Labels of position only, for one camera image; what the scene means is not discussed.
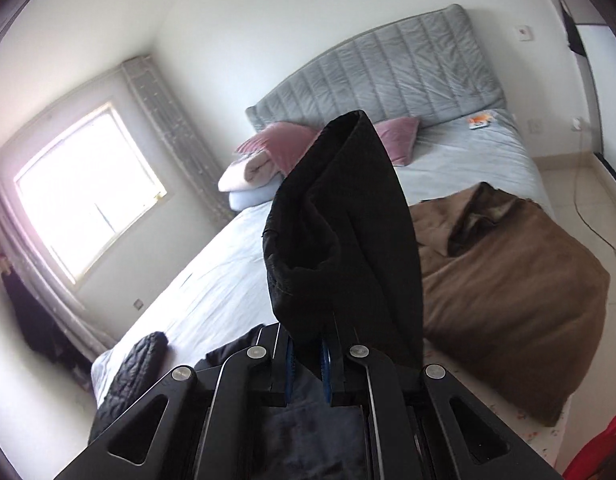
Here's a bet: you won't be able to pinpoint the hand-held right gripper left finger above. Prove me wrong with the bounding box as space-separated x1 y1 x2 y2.
53 324 295 480

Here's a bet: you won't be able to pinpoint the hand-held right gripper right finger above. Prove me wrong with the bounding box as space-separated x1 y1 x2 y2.
320 327 563 480

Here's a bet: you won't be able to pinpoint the black padded jacket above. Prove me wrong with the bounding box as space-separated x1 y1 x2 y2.
203 110 425 480

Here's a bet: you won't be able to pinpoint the hanging dark clothes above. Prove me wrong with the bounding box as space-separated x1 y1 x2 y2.
0 255 64 361

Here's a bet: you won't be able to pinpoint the white bed sheet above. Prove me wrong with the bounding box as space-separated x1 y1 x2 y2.
90 110 556 396

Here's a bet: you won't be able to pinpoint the black quilted jacket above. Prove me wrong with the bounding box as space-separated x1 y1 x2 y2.
88 331 169 448

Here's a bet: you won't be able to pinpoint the light blue pillow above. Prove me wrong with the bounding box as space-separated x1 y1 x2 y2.
229 180 286 213

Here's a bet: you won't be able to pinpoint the folded pink white blanket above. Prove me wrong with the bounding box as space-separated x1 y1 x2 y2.
219 152 283 193

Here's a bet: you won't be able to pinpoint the brown coat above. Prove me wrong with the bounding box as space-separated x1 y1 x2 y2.
410 181 612 428

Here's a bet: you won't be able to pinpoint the large pink pillow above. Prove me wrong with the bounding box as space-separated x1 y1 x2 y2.
373 116 421 167

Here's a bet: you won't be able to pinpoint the window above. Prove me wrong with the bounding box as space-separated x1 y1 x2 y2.
13 102 169 286

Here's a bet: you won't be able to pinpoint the red bag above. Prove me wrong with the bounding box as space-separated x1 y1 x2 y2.
562 407 616 480

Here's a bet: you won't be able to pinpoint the grey padded headboard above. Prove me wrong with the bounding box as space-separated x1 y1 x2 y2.
245 4 508 131

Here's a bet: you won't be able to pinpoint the dark cloth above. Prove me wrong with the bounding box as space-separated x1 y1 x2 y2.
560 0 588 57

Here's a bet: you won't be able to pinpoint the thin dark cable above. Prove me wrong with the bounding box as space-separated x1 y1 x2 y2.
574 127 616 257

